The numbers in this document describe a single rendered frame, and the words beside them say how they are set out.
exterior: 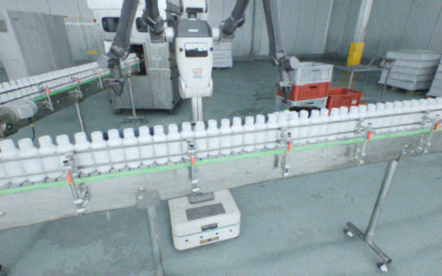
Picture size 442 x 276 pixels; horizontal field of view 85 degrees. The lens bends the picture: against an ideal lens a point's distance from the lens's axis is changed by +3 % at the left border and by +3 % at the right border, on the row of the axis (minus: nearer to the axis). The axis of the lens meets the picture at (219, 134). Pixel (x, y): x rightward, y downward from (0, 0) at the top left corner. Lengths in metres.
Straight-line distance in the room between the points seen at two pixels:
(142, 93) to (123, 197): 3.85
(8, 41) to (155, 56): 3.32
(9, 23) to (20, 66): 0.82
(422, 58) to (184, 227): 7.12
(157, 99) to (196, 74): 3.28
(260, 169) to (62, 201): 0.86
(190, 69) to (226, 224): 1.16
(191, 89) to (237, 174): 0.69
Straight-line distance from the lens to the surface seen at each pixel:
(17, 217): 1.25
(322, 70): 3.55
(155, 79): 4.71
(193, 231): 1.86
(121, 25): 1.25
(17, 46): 6.77
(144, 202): 1.14
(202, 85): 1.59
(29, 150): 1.12
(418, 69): 7.88
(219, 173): 1.12
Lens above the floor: 1.53
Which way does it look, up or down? 24 degrees down
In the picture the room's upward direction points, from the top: straight up
